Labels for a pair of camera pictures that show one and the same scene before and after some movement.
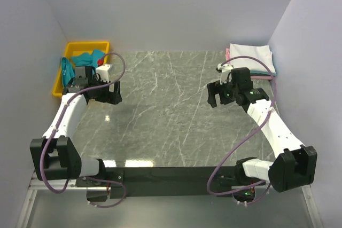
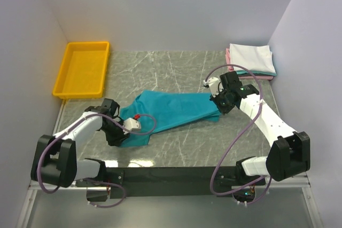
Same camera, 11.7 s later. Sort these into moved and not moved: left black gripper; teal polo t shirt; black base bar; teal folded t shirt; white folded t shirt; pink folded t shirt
Moved: teal polo t shirt; left black gripper
Not moved: pink folded t shirt; black base bar; white folded t shirt; teal folded t shirt
